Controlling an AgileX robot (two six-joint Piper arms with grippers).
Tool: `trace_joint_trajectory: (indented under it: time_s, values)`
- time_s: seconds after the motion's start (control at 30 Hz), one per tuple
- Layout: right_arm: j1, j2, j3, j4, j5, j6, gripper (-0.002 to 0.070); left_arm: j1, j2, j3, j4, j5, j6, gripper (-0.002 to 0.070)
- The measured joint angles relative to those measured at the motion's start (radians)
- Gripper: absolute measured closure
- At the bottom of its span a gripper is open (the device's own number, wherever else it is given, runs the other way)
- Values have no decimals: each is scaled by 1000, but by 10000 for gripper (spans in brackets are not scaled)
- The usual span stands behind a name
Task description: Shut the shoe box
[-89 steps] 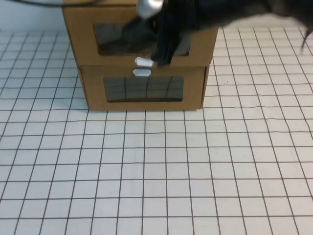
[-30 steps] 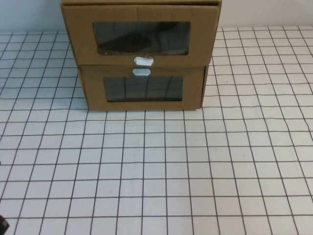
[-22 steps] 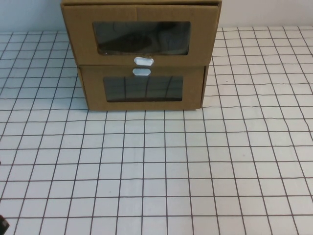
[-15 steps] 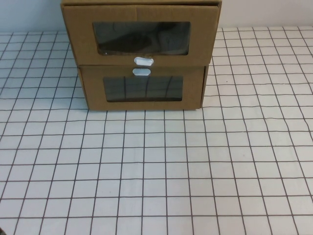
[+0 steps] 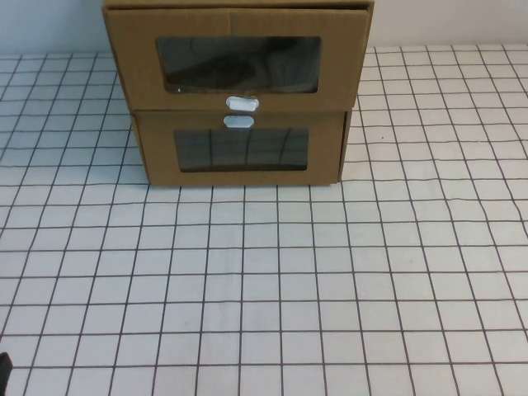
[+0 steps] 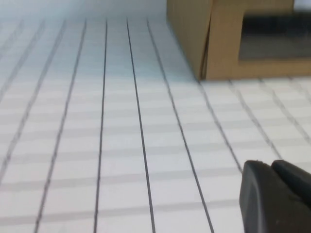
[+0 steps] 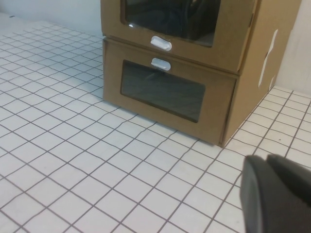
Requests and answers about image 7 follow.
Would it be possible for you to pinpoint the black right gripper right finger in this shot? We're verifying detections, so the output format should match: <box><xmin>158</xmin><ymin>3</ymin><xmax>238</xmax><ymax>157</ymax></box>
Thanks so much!
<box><xmin>266</xmin><ymin>154</ymin><xmax>311</xmax><ymax>233</ymax></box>

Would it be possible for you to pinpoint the cardboard drawer with handle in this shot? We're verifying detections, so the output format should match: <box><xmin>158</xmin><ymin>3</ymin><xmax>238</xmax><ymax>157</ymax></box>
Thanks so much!
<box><xmin>100</xmin><ymin>0</ymin><xmax>261</xmax><ymax>71</ymax></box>
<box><xmin>103</xmin><ymin>37</ymin><xmax>238</xmax><ymax>147</ymax></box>

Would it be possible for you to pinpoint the cardboard drawer with handle above window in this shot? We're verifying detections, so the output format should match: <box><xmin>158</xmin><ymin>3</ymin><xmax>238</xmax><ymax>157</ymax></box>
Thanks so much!
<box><xmin>103</xmin><ymin>37</ymin><xmax>238</xmax><ymax>147</ymax></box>

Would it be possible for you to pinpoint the white plastic drawer handle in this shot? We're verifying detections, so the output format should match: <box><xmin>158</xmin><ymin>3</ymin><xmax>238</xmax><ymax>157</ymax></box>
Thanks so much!
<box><xmin>150</xmin><ymin>57</ymin><xmax>172</xmax><ymax>71</ymax></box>
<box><xmin>150</xmin><ymin>35</ymin><xmax>173</xmax><ymax>52</ymax></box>

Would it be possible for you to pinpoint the white connector strip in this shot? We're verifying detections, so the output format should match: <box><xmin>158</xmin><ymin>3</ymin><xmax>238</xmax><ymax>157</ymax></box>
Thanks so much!
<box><xmin>258</xmin><ymin>29</ymin><xmax>279</xmax><ymax>87</ymax></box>

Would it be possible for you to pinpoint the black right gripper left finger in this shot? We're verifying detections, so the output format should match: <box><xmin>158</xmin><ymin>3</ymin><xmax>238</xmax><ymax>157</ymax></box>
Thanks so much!
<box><xmin>239</xmin><ymin>155</ymin><xmax>280</xmax><ymax>233</ymax></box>

